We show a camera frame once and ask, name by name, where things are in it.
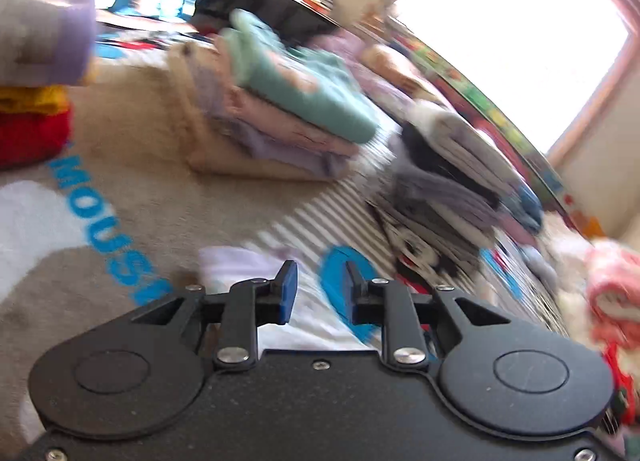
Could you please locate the white floral quilted pajama garment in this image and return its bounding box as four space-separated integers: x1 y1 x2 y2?
198 247 381 351

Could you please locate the grey purple folded clothes stack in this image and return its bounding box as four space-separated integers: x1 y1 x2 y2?
367 100 523 283

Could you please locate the pastel folded clothes stack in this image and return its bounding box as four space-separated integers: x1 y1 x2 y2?
167 10 384 182

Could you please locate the red striped folded clothes stack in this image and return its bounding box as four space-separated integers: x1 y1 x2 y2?
602 343 639 426

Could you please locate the light blue plush toy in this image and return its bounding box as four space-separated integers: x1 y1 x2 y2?
520 245 558 293

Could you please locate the Mickey Mouse plush blanket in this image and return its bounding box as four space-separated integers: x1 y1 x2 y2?
0 26 572 447

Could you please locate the blue folded blanket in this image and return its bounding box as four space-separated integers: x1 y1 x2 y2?
501 183 544 235

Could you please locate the pink white rolled quilt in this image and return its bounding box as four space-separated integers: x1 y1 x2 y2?
585 239 639 349

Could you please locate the colourful alphabet play mat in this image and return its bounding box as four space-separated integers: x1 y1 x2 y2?
385 18 605 239

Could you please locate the purple grey folded garment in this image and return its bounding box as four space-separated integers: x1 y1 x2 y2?
0 0 96 88

